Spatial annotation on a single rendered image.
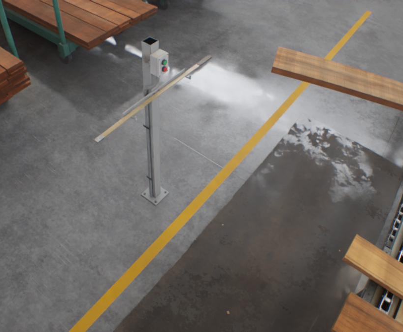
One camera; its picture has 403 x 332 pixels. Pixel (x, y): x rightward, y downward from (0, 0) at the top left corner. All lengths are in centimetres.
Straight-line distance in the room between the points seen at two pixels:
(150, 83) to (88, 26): 182
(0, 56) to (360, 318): 295
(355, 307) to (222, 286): 105
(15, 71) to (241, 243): 214
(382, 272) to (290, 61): 146
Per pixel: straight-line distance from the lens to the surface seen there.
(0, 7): 307
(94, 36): 343
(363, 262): 170
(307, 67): 248
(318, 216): 282
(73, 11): 394
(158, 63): 175
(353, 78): 254
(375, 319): 163
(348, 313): 158
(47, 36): 384
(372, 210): 306
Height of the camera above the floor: 224
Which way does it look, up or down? 51 degrees down
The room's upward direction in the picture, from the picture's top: 6 degrees clockwise
